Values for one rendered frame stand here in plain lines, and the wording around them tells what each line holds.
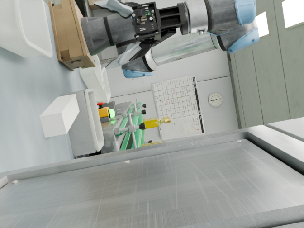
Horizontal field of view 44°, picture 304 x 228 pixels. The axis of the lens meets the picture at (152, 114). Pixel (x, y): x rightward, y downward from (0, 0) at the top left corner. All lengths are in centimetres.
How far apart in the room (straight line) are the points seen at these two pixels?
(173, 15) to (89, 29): 68
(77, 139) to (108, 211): 94
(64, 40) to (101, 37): 14
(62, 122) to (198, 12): 47
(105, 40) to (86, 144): 41
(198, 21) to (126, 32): 65
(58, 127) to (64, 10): 54
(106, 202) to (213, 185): 12
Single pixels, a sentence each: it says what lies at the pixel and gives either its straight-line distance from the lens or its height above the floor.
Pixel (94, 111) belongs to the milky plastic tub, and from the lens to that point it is 147.
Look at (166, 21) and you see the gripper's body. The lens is 84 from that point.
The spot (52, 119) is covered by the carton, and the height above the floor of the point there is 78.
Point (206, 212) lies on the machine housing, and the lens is 32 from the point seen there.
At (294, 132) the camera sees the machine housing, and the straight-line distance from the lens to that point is 58.
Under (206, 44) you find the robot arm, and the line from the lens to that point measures 136.
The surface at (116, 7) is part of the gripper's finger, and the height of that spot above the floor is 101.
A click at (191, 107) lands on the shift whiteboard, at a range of 753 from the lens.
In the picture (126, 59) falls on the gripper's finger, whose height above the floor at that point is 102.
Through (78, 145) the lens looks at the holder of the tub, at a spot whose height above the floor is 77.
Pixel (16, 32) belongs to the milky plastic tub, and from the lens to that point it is 83.
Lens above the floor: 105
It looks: level
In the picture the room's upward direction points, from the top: 80 degrees clockwise
